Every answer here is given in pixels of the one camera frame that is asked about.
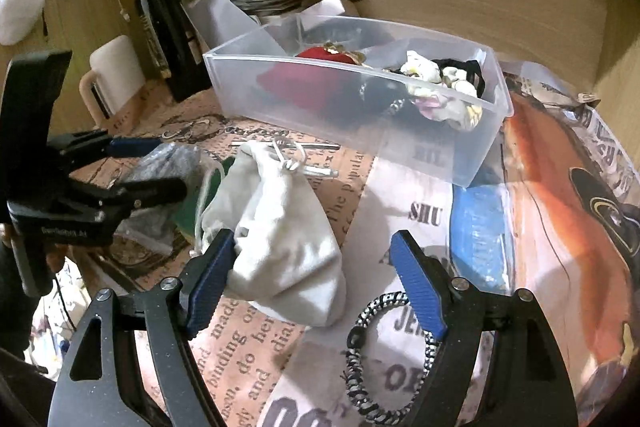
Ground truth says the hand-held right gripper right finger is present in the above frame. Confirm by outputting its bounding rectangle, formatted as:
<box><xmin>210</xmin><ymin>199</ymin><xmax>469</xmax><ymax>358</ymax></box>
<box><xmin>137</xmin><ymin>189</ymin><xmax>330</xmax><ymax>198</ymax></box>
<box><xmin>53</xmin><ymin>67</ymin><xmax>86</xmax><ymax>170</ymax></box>
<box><xmin>389</xmin><ymin>230</ymin><xmax>579</xmax><ymax>427</ymax></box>

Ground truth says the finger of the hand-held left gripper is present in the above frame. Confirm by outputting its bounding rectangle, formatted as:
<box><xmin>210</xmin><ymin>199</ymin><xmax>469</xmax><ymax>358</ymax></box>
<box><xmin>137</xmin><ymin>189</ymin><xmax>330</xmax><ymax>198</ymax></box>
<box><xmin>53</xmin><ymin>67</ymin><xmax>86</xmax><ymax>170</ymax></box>
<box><xmin>97</xmin><ymin>178</ymin><xmax>189</xmax><ymax>215</ymax></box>
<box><xmin>102</xmin><ymin>134</ymin><xmax>164</xmax><ymax>159</ymax></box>

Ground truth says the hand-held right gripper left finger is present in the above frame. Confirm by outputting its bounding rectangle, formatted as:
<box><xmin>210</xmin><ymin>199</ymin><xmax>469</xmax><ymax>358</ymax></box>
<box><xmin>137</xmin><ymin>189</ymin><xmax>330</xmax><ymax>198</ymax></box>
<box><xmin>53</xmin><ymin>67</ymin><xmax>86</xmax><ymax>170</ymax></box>
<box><xmin>47</xmin><ymin>228</ymin><xmax>237</xmax><ymax>427</ymax></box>

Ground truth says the grey mesh bag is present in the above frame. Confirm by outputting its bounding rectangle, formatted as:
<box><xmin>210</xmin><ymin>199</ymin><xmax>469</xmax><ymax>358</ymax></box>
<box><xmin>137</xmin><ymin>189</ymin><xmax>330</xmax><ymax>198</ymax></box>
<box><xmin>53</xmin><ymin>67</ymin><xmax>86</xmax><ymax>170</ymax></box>
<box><xmin>119</xmin><ymin>144</ymin><xmax>217</xmax><ymax>244</ymax></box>

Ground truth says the white drawstring pouch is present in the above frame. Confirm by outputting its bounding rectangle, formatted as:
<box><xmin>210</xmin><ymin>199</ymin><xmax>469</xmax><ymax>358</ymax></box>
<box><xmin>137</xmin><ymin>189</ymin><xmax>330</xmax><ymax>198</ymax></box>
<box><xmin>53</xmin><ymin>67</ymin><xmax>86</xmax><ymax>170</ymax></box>
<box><xmin>199</xmin><ymin>140</ymin><xmax>348</xmax><ymax>327</ymax></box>

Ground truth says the clear plastic bin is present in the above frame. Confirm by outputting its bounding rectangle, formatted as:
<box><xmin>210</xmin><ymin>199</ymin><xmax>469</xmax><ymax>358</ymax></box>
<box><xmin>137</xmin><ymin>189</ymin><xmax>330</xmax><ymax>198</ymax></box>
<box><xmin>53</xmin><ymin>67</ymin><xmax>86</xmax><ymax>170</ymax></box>
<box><xmin>202</xmin><ymin>14</ymin><xmax>515</xmax><ymax>188</ymax></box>

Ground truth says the person's left hand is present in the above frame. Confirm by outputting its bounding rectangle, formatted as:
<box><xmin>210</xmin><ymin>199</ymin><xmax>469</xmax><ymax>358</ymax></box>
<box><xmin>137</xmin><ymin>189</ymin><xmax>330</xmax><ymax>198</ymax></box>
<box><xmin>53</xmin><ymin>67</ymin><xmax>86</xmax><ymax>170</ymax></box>
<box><xmin>45</xmin><ymin>244</ymin><xmax>67</xmax><ymax>276</ymax></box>

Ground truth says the green card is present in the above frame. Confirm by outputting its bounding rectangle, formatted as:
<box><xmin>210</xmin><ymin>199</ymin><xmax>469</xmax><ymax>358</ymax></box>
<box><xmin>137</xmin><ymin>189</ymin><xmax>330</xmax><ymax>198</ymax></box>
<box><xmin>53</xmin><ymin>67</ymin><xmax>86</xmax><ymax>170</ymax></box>
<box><xmin>172</xmin><ymin>158</ymin><xmax>237</xmax><ymax>244</ymax></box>

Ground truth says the newspaper print tablecloth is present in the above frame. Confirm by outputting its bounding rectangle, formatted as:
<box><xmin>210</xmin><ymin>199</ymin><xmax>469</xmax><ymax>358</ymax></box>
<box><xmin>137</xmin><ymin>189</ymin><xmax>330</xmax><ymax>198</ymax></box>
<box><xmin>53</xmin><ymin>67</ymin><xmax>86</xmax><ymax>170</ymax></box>
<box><xmin>65</xmin><ymin>57</ymin><xmax>640</xmax><ymax>427</ymax></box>

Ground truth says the white mug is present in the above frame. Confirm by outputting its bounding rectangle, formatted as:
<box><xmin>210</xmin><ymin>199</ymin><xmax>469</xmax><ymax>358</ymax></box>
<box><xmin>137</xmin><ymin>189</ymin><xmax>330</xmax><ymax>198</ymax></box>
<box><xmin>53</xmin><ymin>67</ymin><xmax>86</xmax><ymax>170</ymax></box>
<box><xmin>79</xmin><ymin>35</ymin><xmax>152</xmax><ymax>126</ymax></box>

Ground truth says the white fluffy pompom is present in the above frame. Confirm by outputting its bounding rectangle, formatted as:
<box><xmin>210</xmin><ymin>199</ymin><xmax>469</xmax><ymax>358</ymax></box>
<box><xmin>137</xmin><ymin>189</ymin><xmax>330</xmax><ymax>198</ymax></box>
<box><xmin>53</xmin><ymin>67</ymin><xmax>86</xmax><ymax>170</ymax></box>
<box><xmin>0</xmin><ymin>0</ymin><xmax>47</xmax><ymax>46</ymax></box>

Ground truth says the dark wine bottle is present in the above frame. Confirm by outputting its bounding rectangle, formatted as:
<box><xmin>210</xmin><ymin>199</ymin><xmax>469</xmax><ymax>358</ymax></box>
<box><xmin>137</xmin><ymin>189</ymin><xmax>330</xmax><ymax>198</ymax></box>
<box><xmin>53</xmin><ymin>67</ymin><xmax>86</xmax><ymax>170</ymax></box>
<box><xmin>132</xmin><ymin>0</ymin><xmax>214</xmax><ymax>104</ymax></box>

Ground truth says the white floral scrunchie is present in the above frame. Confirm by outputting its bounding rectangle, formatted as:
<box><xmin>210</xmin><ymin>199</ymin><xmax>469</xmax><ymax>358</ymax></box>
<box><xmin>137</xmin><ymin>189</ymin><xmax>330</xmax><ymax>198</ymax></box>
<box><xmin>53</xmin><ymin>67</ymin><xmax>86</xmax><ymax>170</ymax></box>
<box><xmin>384</xmin><ymin>50</ymin><xmax>484</xmax><ymax>131</ymax></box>

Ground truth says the red velvet pouch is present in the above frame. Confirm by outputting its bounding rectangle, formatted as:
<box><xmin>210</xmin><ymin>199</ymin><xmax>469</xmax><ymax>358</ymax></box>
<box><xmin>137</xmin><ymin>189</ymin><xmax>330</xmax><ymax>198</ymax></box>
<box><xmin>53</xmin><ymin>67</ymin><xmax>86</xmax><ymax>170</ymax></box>
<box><xmin>256</xmin><ymin>46</ymin><xmax>362</xmax><ymax>108</ymax></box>

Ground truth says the black scrunchie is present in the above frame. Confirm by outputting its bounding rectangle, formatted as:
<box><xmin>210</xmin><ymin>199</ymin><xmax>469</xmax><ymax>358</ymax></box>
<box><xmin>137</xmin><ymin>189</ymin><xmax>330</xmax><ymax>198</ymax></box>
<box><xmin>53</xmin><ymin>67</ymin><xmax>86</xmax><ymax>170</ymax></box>
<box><xmin>429</xmin><ymin>57</ymin><xmax>487</xmax><ymax>100</ymax></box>

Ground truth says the gold hair clip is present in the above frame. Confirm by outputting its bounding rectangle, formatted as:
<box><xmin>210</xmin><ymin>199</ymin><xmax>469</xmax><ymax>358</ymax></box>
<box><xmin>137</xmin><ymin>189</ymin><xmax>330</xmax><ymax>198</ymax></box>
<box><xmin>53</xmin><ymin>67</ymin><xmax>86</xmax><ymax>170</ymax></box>
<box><xmin>320</xmin><ymin>41</ymin><xmax>372</xmax><ymax>66</ymax></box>

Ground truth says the black and white braided hair tie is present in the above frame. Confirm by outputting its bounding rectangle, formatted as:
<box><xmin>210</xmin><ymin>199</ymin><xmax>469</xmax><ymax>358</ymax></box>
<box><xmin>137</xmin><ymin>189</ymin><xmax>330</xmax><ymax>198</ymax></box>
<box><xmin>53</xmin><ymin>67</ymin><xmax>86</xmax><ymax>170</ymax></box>
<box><xmin>343</xmin><ymin>291</ymin><xmax>442</xmax><ymax>411</ymax></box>

